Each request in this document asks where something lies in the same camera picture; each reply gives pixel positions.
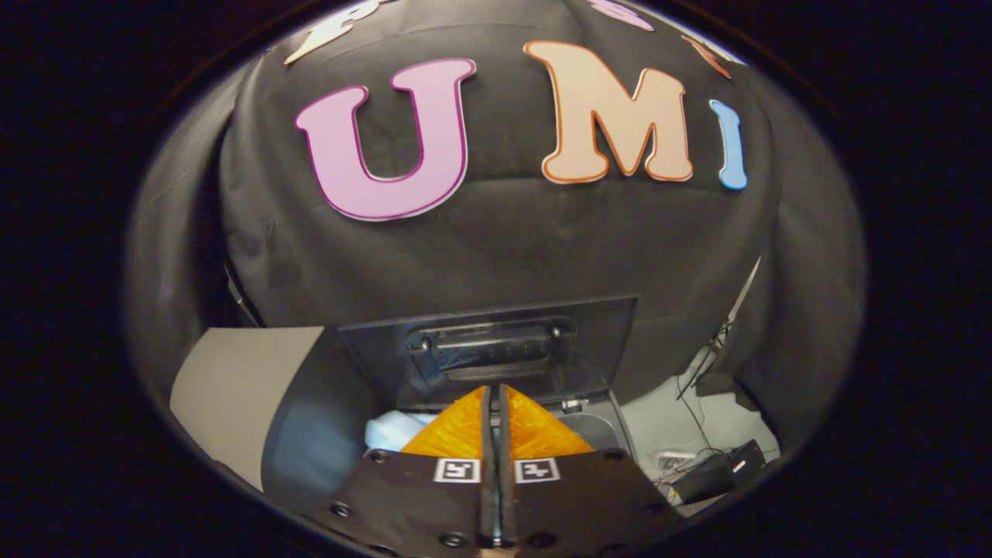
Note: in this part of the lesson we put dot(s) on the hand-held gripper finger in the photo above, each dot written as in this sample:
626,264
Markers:
505,465
487,465

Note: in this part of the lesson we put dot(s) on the light blue garment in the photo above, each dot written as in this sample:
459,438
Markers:
391,430

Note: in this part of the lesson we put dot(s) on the black box with white label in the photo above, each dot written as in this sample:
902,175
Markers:
717,473

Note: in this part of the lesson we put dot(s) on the black backdrop cloth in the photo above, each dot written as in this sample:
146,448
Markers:
504,240

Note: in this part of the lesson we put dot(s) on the beige cabinet with dark side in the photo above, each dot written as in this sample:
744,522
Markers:
232,387

